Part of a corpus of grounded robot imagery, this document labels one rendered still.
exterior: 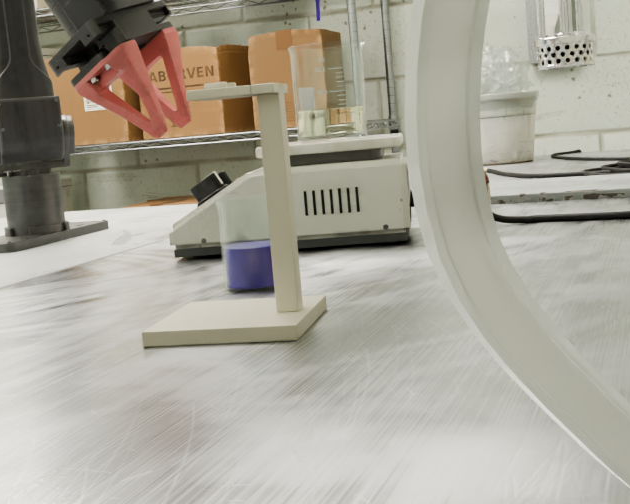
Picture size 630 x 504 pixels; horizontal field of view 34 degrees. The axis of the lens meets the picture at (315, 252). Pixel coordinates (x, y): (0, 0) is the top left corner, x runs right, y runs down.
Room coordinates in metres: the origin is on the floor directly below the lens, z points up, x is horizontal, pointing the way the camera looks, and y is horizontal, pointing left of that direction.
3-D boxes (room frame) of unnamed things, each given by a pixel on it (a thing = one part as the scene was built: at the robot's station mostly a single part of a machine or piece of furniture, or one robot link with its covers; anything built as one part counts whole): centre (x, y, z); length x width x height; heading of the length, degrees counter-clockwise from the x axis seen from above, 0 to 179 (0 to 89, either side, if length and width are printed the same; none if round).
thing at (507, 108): (1.87, -0.36, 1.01); 0.14 x 0.14 x 0.21
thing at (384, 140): (0.89, -0.02, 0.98); 0.12 x 0.12 x 0.01; 84
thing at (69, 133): (1.12, 0.30, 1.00); 0.09 x 0.06 x 0.06; 112
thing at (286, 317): (0.53, 0.04, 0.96); 0.08 x 0.08 x 0.13; 78
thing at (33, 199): (1.13, 0.31, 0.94); 0.20 x 0.07 x 0.08; 161
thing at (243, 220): (0.67, 0.04, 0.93); 0.04 x 0.04 x 0.06
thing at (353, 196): (0.89, 0.00, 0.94); 0.22 x 0.13 x 0.08; 84
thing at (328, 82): (0.88, -0.03, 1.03); 0.07 x 0.06 x 0.08; 82
